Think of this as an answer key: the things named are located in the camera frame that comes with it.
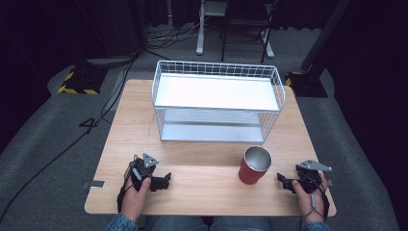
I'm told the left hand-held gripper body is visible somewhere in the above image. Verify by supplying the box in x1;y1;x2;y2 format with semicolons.
128;152;160;191

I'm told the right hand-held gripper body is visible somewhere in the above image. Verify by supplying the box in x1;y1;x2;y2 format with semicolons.
294;159;333;194

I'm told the red cup with metal inside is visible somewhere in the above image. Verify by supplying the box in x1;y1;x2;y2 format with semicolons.
238;145;273;186

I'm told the white wire shelf rack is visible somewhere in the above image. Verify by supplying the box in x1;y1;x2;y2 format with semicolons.
151;60;287;144

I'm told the person's right hand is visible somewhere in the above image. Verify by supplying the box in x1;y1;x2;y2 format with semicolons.
291;172;330;224

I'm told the person's left hand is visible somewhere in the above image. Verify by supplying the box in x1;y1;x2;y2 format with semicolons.
119;167;152;222

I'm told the grey tape strip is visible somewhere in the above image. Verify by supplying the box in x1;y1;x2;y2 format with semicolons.
81;179;106;190

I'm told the person's right denim sleeve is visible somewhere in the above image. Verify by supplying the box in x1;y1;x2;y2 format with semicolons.
301;220;332;231

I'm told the person's denim sleeve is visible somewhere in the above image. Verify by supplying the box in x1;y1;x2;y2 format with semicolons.
301;220;332;231
103;212;140;231

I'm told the person's left denim sleeve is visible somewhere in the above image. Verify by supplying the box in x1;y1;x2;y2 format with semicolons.
103;212;140;231

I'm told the black yellow-striped stand base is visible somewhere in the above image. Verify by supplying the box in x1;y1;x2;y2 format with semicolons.
57;64;109;96
284;70;329;98

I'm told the white desk leg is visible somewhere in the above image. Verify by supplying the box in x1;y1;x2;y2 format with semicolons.
260;28;275;60
195;0;229;57

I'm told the black slanted stand pole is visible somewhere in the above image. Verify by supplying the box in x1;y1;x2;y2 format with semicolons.
299;0;353;73

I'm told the black chair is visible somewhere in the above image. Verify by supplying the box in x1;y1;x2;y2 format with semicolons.
219;0;281;64

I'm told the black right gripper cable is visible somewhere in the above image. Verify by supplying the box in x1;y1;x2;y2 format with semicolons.
298;174;331;225

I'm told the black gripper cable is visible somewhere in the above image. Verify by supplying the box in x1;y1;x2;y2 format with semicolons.
298;174;331;225
116;155;140;214

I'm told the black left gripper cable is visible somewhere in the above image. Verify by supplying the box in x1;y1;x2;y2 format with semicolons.
116;155;140;214

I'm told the long black floor cable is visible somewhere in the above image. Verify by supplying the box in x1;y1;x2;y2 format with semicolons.
0;52;140;223

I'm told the bundle of floor cables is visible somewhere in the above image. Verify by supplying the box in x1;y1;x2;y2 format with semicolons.
146;17;210;51

